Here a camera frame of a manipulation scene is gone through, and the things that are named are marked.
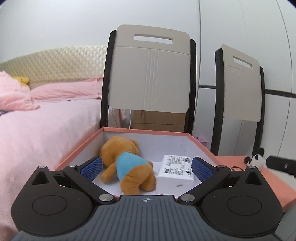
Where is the small panda plush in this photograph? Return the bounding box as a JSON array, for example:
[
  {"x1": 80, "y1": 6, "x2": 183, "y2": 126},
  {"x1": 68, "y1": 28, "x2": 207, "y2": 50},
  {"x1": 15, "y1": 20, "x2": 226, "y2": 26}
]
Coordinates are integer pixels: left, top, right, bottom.
[{"x1": 244, "y1": 148, "x2": 266, "y2": 171}]

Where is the white labelled packet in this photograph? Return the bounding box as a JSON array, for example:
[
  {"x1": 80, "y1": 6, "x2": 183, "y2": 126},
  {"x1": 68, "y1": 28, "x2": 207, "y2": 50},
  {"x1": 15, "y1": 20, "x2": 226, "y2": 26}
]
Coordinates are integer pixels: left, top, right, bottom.
[{"x1": 158, "y1": 155, "x2": 194, "y2": 181}]

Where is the brown teddy bear blue shirt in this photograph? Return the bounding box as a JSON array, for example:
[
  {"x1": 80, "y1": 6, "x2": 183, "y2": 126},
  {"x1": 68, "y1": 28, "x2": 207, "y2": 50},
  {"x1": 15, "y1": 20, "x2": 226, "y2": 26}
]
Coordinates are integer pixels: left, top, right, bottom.
[{"x1": 99, "y1": 136, "x2": 156, "y2": 195}]

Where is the small pink carton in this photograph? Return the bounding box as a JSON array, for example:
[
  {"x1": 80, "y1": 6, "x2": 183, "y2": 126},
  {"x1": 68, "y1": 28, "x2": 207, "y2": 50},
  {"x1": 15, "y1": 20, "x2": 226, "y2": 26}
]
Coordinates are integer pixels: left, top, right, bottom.
[{"x1": 194, "y1": 136, "x2": 207, "y2": 147}]

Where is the pink bed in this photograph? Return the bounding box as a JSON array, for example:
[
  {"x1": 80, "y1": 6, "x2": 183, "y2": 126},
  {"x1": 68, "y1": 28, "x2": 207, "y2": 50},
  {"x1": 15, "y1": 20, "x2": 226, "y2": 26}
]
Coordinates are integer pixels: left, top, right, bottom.
[{"x1": 1, "y1": 99, "x2": 101, "y2": 240}]

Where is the pink open shoe box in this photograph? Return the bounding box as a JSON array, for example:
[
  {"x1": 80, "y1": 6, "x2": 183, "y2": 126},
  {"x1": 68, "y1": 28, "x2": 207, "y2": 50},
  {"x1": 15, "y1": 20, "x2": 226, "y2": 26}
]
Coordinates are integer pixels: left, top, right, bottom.
[{"x1": 55, "y1": 126, "x2": 218, "y2": 201}]

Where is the wooden drawer cabinet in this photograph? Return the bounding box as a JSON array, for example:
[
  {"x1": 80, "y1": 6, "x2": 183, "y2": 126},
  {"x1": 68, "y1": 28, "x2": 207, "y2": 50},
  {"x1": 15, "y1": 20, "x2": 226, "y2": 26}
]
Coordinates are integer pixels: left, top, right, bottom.
[{"x1": 132, "y1": 110, "x2": 186, "y2": 133}]

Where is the pink pillow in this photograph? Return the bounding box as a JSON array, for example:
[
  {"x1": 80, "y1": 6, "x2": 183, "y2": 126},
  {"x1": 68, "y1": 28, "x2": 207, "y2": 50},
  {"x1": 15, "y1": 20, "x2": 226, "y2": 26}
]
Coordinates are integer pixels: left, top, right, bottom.
[{"x1": 31, "y1": 77, "x2": 103, "y2": 101}]

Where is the pink duvet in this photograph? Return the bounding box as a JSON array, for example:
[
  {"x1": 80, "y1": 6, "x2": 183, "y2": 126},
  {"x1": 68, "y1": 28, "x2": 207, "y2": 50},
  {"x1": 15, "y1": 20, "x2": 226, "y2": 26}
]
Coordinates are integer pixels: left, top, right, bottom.
[{"x1": 0, "y1": 71, "x2": 40, "y2": 111}]

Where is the yellow plush toy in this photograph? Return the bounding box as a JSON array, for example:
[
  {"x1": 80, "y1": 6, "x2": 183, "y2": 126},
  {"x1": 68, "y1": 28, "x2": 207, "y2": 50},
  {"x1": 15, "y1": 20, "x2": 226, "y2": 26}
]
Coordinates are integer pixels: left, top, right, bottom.
[{"x1": 13, "y1": 76, "x2": 30, "y2": 88}]

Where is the beige quilted headboard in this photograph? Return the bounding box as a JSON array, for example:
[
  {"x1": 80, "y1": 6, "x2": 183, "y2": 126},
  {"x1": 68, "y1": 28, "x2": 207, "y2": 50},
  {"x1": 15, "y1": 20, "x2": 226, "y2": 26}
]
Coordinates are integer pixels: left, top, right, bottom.
[{"x1": 1, "y1": 45, "x2": 107, "y2": 89}]

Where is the beige chair near bed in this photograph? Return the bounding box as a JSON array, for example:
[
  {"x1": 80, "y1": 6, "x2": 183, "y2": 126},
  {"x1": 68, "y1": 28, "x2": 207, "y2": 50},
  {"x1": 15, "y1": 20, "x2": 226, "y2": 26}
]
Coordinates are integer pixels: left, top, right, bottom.
[{"x1": 100, "y1": 25, "x2": 197, "y2": 133}]

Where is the beige chair by wall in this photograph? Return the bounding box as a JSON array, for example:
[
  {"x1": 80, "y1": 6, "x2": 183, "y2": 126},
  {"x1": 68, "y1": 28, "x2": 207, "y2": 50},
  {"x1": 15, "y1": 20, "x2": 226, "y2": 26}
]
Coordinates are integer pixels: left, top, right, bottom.
[{"x1": 210, "y1": 45, "x2": 265, "y2": 156}]

